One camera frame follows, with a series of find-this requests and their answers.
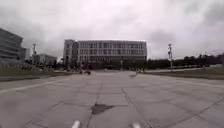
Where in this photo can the row of dark trees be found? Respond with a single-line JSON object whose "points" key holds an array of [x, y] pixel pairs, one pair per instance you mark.
{"points": [[186, 62]]}

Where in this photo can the robot's own part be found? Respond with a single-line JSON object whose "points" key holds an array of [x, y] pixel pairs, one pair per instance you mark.
{"points": [[136, 125], [76, 124]]}

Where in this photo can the grass strip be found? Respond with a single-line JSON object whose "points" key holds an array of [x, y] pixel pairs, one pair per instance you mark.
{"points": [[20, 73], [200, 72]]}

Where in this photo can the wide pale many-windowed building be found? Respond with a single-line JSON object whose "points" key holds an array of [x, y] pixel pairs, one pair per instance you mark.
{"points": [[110, 51]]}

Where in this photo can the lamp pole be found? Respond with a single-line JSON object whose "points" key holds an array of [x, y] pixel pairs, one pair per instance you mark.
{"points": [[34, 53], [170, 56]]}

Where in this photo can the low grey building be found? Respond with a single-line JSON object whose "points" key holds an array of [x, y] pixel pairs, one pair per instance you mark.
{"points": [[45, 59]]}

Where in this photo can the grey stone paved ground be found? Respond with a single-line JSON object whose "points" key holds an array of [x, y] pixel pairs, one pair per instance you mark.
{"points": [[113, 98]]}

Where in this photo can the grey glass-fronted building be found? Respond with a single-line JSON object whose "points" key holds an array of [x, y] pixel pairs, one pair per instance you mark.
{"points": [[9, 45]]}

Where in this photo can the vehicle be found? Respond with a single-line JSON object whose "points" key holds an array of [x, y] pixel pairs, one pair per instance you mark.
{"points": [[87, 72]]}

